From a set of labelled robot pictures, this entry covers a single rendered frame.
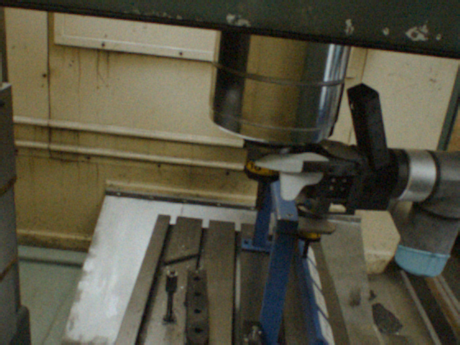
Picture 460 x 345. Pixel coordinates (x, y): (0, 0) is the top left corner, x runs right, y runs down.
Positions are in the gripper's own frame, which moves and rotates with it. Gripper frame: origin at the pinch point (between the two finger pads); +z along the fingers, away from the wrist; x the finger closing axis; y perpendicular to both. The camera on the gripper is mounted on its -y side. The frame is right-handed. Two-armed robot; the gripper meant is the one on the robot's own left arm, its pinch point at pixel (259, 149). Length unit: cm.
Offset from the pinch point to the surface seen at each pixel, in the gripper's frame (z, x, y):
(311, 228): -19.3, 17.1, 20.5
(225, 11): 9.7, -10.2, -16.8
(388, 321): -74, 55, 74
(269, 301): -15.2, 18.9, 37.9
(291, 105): 0.3, -7.9, -8.0
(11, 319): 33, 30, 50
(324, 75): -2.9, -7.5, -11.6
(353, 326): -57, 48, 69
